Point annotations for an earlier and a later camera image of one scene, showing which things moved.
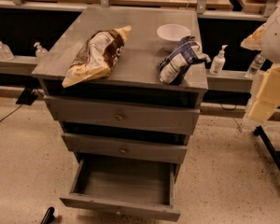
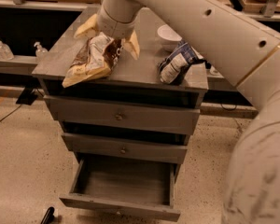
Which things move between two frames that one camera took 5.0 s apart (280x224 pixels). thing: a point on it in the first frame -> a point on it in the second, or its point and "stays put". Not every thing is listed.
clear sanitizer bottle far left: (3, 50) stays put
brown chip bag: (97, 56) stays put
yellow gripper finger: (254, 41) -> (120, 31)
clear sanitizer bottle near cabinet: (41, 53) stays put
